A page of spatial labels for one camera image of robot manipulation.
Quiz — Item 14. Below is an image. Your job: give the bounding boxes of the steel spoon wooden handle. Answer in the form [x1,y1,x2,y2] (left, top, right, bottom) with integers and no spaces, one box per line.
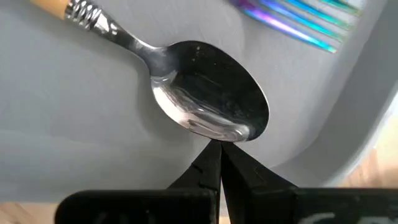
[29,0,271,143]

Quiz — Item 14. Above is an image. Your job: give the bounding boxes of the iridescent blue fork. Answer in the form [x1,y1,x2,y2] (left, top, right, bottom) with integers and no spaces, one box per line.
[228,0,363,54]

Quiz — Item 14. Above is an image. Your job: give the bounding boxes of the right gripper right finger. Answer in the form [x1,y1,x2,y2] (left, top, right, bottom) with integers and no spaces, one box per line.
[221,141,298,224]

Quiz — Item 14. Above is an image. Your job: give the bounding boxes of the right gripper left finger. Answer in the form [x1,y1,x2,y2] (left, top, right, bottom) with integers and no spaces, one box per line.
[167,139,222,192]

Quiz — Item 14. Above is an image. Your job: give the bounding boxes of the grey plastic tray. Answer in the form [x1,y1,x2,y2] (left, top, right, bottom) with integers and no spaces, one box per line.
[0,0,398,203]

